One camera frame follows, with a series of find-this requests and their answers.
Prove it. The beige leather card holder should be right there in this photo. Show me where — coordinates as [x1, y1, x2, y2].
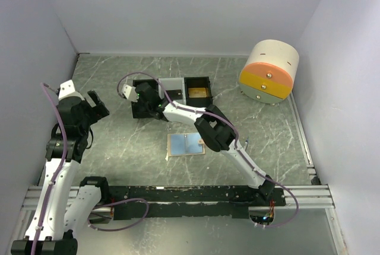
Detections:
[166, 133, 205, 161]

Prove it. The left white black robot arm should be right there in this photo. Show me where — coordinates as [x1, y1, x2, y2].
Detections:
[11, 88, 111, 254]

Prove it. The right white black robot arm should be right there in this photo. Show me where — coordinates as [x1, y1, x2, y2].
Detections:
[131, 82, 275, 206]

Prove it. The black card in bin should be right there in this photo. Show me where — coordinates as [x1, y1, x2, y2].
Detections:
[166, 90, 183, 100]

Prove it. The gold card in bin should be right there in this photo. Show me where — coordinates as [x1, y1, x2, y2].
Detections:
[188, 87, 209, 98]

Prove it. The black left tray bin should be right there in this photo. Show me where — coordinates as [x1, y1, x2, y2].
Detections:
[131, 79, 159, 119]

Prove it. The black tray bin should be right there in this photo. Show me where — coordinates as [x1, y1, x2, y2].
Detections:
[131, 79, 159, 119]
[184, 76, 213, 107]

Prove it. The white middle tray bin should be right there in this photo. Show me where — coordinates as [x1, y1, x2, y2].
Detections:
[159, 78, 186, 104]

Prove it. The black right tray bin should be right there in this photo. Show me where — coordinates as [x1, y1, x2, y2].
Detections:
[184, 76, 213, 107]

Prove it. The cream round drawer cabinet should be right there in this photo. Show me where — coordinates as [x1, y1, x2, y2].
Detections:
[239, 39, 300, 104]

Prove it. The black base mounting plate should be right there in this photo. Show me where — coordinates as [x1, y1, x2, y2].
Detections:
[94, 185, 286, 221]

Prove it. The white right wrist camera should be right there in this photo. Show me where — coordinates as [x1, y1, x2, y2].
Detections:
[122, 84, 139, 103]

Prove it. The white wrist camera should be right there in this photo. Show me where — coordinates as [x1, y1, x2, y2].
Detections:
[58, 79, 85, 101]
[122, 84, 139, 103]

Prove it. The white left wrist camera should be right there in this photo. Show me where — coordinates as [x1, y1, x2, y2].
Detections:
[58, 79, 85, 101]

